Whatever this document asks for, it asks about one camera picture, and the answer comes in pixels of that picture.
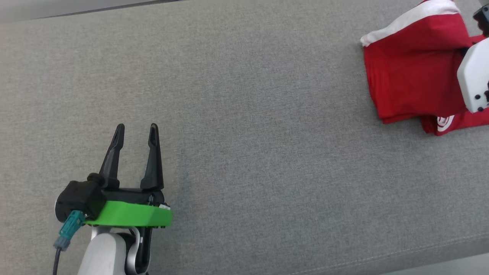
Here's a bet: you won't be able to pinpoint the red white basketball jersey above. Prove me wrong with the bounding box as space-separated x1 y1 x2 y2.
420 110 489 136

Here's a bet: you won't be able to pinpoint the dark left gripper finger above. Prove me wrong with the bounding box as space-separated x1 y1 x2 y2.
99 123 125 189
140 123 165 191

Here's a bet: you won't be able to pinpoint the grey fabric sofa cushion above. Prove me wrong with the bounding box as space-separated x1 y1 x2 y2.
0 0 489 275

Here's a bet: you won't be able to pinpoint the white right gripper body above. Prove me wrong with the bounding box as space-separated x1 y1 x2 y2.
457 36 489 113

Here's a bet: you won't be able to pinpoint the left arm teal-plug black cable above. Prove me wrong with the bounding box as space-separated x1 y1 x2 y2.
53 210 86 275

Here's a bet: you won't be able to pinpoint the red white-trimmed shorts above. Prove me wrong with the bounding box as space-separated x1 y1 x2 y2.
360 0 489 124

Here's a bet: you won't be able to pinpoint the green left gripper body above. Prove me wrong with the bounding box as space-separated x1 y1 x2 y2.
84 189 173 230

